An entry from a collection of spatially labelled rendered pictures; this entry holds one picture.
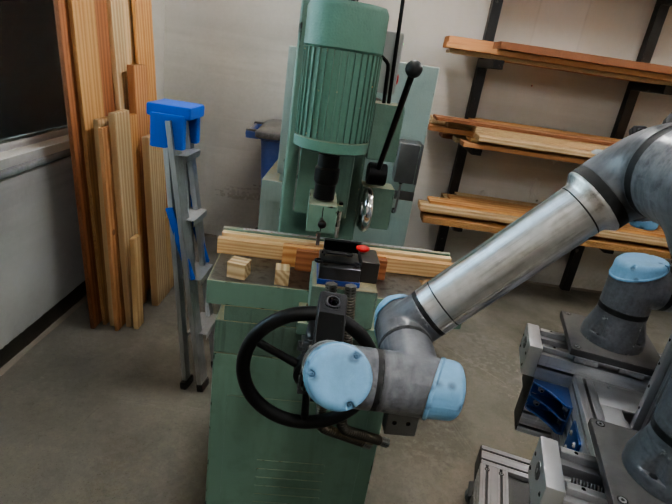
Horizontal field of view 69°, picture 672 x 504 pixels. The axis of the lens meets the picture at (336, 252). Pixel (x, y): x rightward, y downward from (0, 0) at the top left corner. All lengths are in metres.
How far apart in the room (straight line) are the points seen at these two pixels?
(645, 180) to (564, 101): 3.12
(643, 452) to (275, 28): 3.10
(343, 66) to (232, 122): 2.56
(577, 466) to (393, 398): 0.57
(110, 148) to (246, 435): 1.48
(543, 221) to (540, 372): 0.80
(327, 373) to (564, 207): 0.37
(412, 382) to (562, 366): 0.88
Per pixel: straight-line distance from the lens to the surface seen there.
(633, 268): 1.38
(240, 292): 1.14
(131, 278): 2.55
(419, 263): 1.29
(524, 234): 0.69
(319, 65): 1.10
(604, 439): 1.09
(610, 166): 0.70
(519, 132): 3.19
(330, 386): 0.56
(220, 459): 1.44
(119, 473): 1.97
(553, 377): 1.46
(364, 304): 1.04
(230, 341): 1.21
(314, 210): 1.17
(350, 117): 1.10
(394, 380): 0.59
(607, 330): 1.41
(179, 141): 1.87
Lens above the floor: 1.40
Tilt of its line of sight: 22 degrees down
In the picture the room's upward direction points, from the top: 9 degrees clockwise
